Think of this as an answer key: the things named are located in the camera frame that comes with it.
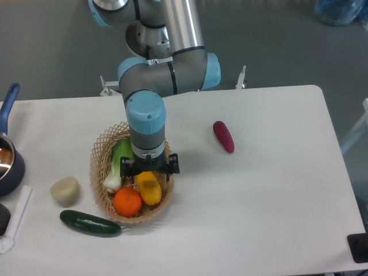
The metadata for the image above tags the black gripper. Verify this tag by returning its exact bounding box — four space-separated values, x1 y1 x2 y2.
120 153 180 184

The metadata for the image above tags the yellow mango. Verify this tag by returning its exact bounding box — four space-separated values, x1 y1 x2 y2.
136 171 162 205

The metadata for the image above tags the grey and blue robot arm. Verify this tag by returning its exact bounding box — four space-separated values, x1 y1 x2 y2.
89 1 221 177

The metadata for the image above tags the woven wicker basket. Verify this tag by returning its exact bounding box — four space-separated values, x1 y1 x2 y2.
90 121 175 224

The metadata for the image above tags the green bok choy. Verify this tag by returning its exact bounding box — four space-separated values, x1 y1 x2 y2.
103 138 133 194

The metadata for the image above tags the orange fruit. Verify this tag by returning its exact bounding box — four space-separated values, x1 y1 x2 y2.
113 187 142 217

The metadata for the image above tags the purple sweet potato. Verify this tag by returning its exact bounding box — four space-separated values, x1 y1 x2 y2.
213 121 235 154

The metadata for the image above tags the beige potato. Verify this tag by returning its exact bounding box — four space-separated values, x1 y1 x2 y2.
50 177 79 207

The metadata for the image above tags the dark green cucumber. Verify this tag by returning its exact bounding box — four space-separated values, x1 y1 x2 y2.
59 210 126 237

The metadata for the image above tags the blue saucepan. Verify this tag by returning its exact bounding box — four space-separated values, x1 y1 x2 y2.
1 83 25 197

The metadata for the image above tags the dark round object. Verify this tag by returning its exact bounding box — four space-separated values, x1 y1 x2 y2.
0 204 11 236

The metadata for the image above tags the black device at edge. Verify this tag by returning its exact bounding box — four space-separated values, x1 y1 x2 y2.
347 233 368 263

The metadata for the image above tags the blue plastic bag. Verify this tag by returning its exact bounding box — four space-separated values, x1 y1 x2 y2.
314 0 367 26

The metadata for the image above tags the white frame at right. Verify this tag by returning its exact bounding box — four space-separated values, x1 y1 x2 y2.
340 98 367 155

